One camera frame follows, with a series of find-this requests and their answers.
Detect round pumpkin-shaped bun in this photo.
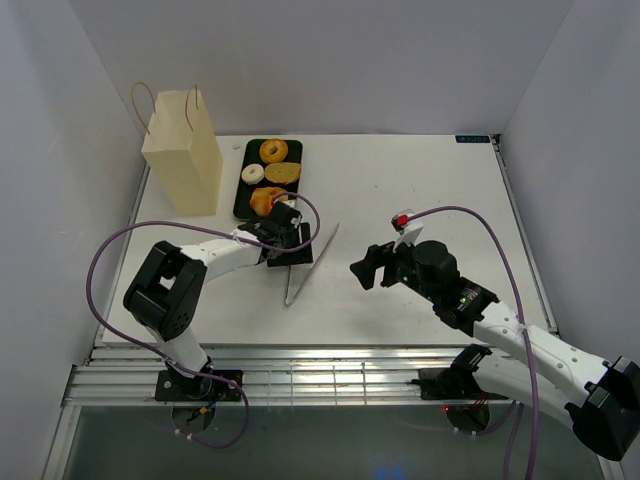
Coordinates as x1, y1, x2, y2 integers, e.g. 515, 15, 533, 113
249, 187, 288, 217

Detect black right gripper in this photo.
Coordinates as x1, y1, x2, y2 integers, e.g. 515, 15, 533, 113
349, 232, 438, 304

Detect blue table label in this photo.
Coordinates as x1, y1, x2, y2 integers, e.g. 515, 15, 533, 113
455, 135, 491, 144

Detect toast slice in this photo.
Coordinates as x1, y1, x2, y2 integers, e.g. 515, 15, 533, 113
264, 162, 301, 185

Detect golden bagel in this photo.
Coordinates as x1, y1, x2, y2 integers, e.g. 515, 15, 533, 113
259, 138, 289, 164

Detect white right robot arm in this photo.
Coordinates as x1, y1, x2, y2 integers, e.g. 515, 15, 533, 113
350, 241, 639, 461

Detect black rectangular tray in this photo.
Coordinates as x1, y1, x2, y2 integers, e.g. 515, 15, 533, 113
233, 138, 303, 220

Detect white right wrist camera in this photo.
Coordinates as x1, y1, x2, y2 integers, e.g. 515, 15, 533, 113
391, 209, 423, 252

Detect white glazed donut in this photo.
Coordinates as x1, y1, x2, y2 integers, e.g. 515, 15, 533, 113
241, 163, 265, 185

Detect metal tongs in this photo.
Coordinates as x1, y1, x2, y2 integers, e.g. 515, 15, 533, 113
284, 222, 340, 308

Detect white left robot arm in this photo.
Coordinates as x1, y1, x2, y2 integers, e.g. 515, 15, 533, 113
123, 202, 313, 400

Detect cream paper bag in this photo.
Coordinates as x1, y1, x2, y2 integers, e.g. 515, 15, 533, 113
130, 81, 224, 216

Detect aluminium rail frame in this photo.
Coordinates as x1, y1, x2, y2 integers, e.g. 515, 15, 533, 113
60, 344, 526, 407

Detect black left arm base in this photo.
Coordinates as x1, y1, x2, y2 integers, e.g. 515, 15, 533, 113
154, 368, 241, 402

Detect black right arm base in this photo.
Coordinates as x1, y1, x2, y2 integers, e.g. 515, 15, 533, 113
409, 344, 506, 401

